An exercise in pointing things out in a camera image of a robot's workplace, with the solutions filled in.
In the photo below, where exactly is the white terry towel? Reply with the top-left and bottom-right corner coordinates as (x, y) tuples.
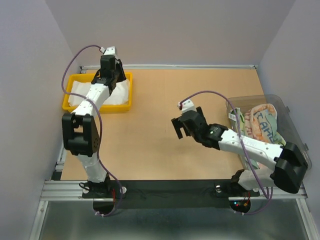
(68, 79), (130, 107)

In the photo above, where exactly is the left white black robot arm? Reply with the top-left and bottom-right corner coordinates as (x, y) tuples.
(62, 53), (126, 198)

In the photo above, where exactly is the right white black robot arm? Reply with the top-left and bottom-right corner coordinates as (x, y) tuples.
(171, 107), (308, 195)

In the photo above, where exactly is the yellow plastic tray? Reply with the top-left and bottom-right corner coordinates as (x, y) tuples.
(62, 72), (133, 114)

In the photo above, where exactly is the orange and green printed towel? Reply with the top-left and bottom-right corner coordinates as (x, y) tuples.
(227, 102), (288, 173)

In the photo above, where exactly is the clear plastic storage bin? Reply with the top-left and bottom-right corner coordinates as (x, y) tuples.
(225, 93), (313, 180)

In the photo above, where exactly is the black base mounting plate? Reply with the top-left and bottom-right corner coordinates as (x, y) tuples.
(79, 179), (259, 209)

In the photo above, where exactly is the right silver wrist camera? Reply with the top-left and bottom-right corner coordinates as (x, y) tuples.
(177, 99), (197, 113)

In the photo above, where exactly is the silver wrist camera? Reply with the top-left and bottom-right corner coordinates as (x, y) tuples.
(177, 99), (197, 113)
(99, 46), (117, 57)

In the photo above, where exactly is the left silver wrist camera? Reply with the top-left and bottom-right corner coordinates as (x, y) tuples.
(99, 46), (117, 57)

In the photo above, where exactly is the aluminium rail back edge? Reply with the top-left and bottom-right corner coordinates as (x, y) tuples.
(79, 64), (258, 74)

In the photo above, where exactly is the aluminium frame rail front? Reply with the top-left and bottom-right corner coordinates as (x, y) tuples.
(39, 178), (310, 202)

